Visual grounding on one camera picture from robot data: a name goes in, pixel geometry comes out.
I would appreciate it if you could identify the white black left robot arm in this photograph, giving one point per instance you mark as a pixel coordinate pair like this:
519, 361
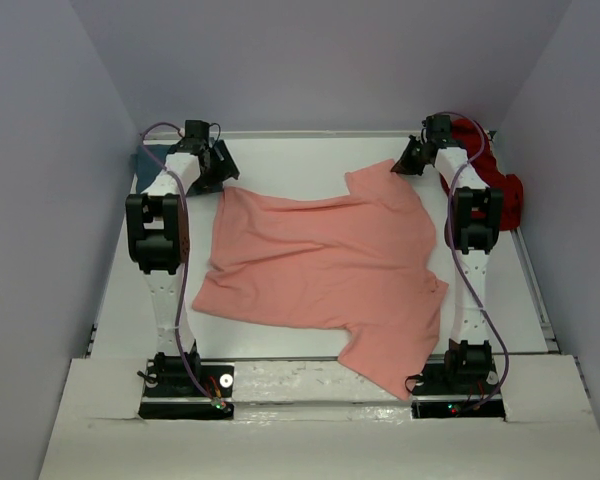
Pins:
190, 161

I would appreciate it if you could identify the pink t-shirt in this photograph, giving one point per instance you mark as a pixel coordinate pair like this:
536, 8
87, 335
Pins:
357, 262

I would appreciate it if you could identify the crumpled red t-shirt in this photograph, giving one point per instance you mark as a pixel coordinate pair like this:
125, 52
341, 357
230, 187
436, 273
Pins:
485, 165

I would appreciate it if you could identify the folded teal t-shirt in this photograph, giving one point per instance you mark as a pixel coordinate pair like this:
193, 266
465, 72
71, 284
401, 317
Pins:
146, 169

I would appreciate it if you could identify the white table edge rail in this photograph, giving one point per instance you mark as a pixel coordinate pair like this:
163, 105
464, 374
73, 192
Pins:
308, 134

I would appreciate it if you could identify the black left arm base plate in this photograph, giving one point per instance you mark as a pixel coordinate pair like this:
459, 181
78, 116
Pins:
171, 395

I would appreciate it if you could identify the aluminium front rail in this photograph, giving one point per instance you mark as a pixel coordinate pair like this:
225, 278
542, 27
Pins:
269, 358

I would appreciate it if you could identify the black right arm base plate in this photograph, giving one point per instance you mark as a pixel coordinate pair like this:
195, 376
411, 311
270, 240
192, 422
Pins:
434, 396

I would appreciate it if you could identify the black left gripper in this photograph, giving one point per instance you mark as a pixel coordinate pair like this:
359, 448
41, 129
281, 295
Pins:
224, 169

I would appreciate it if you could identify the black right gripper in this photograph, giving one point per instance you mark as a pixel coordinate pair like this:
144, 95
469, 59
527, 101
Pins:
404, 165

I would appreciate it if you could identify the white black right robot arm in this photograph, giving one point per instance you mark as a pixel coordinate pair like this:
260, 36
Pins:
471, 231

